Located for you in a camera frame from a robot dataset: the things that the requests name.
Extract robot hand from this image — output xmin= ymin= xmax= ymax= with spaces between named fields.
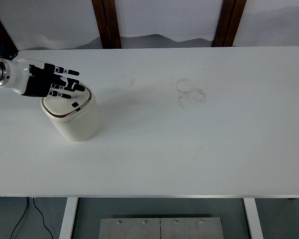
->
xmin=4 ymin=58 xmax=86 ymax=100

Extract mountain-painted screen panel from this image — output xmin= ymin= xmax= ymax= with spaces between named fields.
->
xmin=114 ymin=0 xmax=223 ymax=49
xmin=0 ymin=0 xmax=103 ymax=51
xmin=232 ymin=0 xmax=299 ymax=48

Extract dark brown wooden frame post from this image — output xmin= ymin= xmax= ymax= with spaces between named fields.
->
xmin=212 ymin=0 xmax=247 ymax=48
xmin=0 ymin=5 xmax=18 ymax=55
xmin=91 ymin=0 xmax=122 ymax=49

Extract grey metal plate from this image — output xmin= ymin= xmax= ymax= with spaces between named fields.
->
xmin=160 ymin=217 xmax=224 ymax=239
xmin=99 ymin=218 xmax=161 ymax=239

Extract black floor cable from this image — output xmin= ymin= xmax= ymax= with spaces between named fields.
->
xmin=9 ymin=197 xmax=29 ymax=239
xmin=32 ymin=197 xmax=54 ymax=239

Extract white table leg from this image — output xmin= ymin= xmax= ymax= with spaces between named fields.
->
xmin=243 ymin=198 xmax=264 ymax=239
xmin=59 ymin=198 xmax=79 ymax=239

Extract cream lidded trash bin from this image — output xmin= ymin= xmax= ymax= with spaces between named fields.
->
xmin=40 ymin=81 xmax=100 ymax=142

